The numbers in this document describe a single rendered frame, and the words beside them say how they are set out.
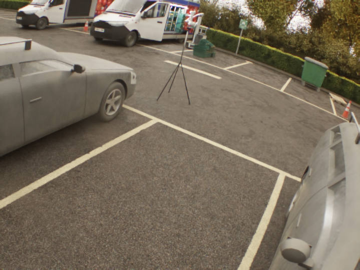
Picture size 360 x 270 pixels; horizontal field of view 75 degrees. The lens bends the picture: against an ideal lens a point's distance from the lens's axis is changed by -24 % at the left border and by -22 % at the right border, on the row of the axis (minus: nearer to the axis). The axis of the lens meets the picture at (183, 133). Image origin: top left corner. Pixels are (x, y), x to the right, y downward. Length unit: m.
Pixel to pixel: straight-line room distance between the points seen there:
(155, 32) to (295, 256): 10.71
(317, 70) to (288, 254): 12.58
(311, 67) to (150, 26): 7.48
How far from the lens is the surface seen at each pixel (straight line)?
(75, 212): 2.93
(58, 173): 3.44
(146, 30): 11.59
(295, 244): 1.50
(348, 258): 1.58
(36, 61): 3.45
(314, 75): 13.77
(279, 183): 4.30
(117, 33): 11.04
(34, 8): 15.52
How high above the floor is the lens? 2.03
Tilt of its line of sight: 25 degrees down
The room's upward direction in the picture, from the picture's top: 14 degrees clockwise
